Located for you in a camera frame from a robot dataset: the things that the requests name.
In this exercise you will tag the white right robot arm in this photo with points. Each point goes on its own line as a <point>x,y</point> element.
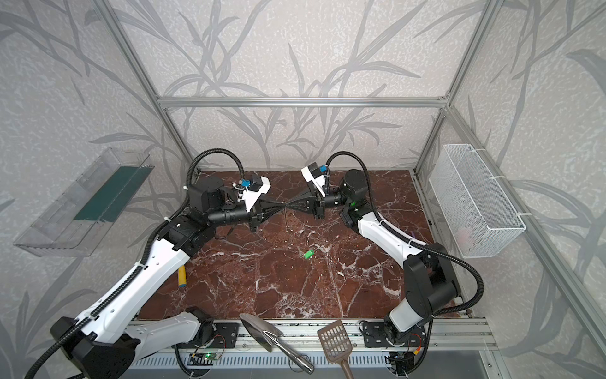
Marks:
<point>430,280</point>

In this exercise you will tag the pink object in basket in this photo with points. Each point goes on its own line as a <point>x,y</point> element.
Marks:
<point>465,239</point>

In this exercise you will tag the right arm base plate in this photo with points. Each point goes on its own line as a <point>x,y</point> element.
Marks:
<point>377,334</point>

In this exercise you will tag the steel garden trowel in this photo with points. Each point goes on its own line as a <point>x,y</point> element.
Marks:
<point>269,336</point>

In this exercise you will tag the aluminium frame post right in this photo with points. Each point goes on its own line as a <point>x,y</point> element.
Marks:
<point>488,16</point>

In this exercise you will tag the aluminium frame crossbar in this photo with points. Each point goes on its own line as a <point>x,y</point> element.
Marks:
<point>199,102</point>

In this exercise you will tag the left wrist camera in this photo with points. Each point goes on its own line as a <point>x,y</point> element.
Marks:
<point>252,189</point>

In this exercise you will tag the brown slotted scoop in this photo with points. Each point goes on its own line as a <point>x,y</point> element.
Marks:
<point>337,346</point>

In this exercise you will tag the green yellow garden spade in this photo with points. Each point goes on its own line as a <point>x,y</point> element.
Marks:
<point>182,278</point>

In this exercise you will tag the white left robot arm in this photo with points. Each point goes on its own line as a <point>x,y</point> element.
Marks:
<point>100,341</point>

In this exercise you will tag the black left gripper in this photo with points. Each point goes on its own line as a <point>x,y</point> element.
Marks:
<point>255,212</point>

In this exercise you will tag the aluminium frame post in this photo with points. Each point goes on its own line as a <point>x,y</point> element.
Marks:
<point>109,18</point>
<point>488,16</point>

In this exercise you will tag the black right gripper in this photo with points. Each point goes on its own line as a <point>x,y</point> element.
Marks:
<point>317,203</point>

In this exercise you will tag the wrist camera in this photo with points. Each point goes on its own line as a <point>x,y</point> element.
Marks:
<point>317,175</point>
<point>252,189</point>

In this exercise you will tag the aluminium frame post left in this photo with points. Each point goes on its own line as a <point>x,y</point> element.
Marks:
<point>109,18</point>

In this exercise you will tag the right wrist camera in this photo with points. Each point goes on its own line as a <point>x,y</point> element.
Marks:
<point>317,175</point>

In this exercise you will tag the white wire mesh basket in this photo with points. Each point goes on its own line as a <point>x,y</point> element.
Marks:
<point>470,195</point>

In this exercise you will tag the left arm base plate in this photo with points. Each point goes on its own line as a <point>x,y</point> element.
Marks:
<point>225,335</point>

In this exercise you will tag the clear plastic wall bin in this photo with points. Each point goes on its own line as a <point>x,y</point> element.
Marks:
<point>76,223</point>

